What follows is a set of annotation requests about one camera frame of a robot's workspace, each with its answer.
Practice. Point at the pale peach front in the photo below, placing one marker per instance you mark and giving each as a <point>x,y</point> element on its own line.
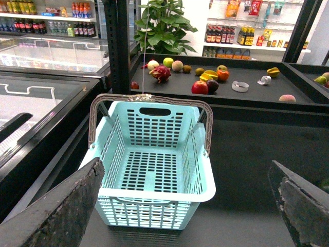
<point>287,98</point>

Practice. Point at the glass top freezer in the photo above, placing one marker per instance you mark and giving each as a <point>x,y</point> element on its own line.
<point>47,86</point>

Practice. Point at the black fruit display tray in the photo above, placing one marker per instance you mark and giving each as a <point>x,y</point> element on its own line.
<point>309,96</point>

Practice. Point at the small brown fruit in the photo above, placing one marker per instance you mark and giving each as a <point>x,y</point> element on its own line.
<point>199,71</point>

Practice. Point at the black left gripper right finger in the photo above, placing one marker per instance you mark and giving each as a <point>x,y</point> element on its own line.
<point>303,206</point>

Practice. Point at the white tape roll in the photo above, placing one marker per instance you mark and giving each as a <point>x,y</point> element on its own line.
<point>240,86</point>

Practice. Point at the fruits in right tray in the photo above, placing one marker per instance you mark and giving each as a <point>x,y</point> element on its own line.
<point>323,79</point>

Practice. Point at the small silver tape roll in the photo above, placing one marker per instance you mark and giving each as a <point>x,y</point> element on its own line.
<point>265,80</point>

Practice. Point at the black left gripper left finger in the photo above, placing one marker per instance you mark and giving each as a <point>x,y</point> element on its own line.
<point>60,217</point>

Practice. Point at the green potted plant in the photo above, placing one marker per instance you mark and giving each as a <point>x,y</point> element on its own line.
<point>162,28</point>

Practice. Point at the brown kiwi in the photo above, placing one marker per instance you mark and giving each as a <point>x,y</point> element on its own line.
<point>186,69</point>

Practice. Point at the red apple on shelf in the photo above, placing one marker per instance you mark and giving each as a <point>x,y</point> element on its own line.
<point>199,87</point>

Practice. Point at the dark purple plum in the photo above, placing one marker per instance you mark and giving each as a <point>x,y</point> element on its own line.
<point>212,86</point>

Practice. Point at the green red apple behind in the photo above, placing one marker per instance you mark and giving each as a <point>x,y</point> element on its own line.
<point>222,67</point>

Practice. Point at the grey basket handle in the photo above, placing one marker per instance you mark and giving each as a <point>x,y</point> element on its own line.
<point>149,98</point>

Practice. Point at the orange persimmon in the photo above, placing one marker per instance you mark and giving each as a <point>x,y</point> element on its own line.
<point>222,75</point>

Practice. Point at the light blue plastic basket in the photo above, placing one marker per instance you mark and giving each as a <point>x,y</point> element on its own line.
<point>157,170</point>

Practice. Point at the small dark red fruit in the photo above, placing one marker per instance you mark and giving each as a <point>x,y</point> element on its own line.
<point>134,85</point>

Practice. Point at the white round fruit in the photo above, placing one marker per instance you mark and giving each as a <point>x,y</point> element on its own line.
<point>152,65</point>

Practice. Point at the yellow star fruit right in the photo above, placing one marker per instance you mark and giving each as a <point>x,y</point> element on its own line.
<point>273,72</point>

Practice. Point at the pink dragon fruit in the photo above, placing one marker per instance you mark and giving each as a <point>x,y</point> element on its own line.
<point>161,73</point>

